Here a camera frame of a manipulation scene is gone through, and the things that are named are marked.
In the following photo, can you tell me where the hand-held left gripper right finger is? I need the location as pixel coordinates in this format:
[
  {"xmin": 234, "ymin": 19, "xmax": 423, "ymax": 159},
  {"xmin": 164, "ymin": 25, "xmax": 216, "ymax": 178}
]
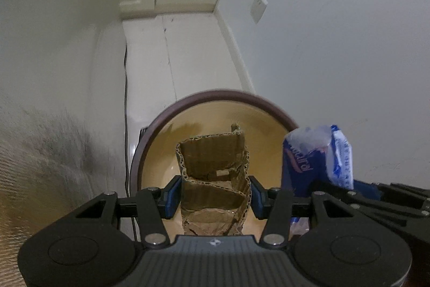
[{"xmin": 250, "ymin": 175, "xmax": 370, "ymax": 249}]

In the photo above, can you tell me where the blue and white plastic package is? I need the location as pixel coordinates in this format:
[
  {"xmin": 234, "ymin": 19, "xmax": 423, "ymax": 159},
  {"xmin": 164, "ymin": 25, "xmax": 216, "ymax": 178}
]
[{"xmin": 281, "ymin": 125, "xmax": 355, "ymax": 230}]

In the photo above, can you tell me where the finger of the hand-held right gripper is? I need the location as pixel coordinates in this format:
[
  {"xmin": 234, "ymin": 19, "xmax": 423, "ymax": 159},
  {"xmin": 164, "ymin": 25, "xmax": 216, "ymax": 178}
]
[
  {"xmin": 347, "ymin": 192, "xmax": 430, "ymax": 229},
  {"xmin": 354, "ymin": 180, "xmax": 430, "ymax": 203}
]

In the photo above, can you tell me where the white wall plate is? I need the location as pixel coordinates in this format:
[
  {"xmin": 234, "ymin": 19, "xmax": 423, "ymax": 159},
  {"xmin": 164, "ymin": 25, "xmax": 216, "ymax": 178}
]
[{"xmin": 251, "ymin": 0, "xmax": 268, "ymax": 23}]

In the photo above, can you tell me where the brown corrugated cardboard piece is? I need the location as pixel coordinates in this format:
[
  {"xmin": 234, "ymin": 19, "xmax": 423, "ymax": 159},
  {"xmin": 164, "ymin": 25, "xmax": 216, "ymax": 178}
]
[{"xmin": 175, "ymin": 122, "xmax": 252, "ymax": 236}]

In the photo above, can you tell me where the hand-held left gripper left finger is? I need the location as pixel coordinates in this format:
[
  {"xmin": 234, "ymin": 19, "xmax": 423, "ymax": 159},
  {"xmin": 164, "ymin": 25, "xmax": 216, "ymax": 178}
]
[{"xmin": 59, "ymin": 175, "xmax": 184, "ymax": 249}]

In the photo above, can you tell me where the black cable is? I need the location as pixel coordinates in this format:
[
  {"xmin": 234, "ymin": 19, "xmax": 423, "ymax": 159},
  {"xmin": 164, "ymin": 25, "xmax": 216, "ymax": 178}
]
[{"xmin": 123, "ymin": 45, "xmax": 140, "ymax": 240}]

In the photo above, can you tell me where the beige bin with brown rim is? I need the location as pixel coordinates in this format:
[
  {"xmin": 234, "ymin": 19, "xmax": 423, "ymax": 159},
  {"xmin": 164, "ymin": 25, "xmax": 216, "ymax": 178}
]
[{"xmin": 129, "ymin": 89, "xmax": 300, "ymax": 237}]

